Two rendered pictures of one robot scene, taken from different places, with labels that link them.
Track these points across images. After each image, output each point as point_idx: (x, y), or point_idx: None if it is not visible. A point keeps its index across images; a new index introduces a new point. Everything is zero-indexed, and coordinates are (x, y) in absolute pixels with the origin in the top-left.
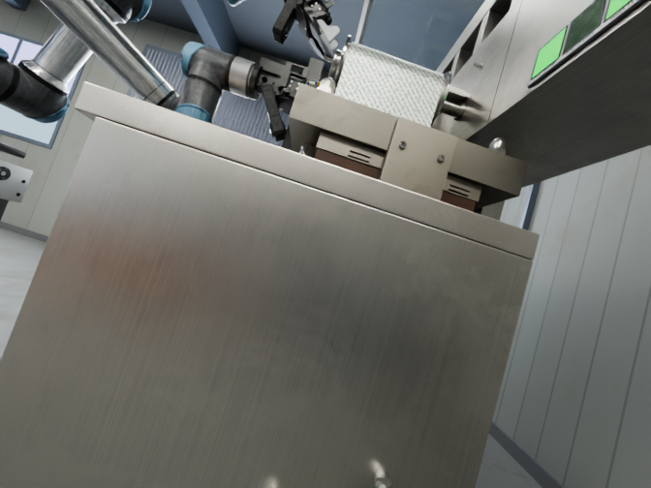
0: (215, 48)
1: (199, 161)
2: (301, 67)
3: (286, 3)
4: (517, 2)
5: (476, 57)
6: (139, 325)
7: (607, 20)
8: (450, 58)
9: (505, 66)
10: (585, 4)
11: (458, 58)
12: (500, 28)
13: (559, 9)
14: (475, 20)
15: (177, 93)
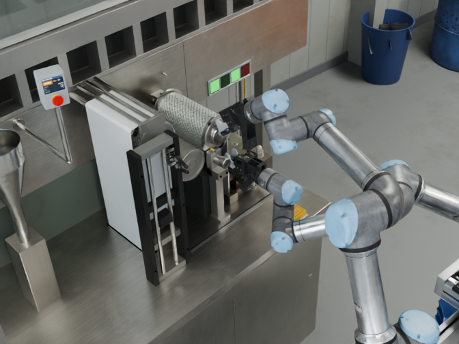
0: (287, 178)
1: None
2: (250, 150)
3: (255, 125)
4: (179, 43)
5: (149, 63)
6: None
7: (231, 83)
8: (87, 40)
9: (187, 80)
10: (220, 71)
11: (105, 46)
12: (170, 52)
13: (210, 66)
14: (119, 19)
15: (290, 221)
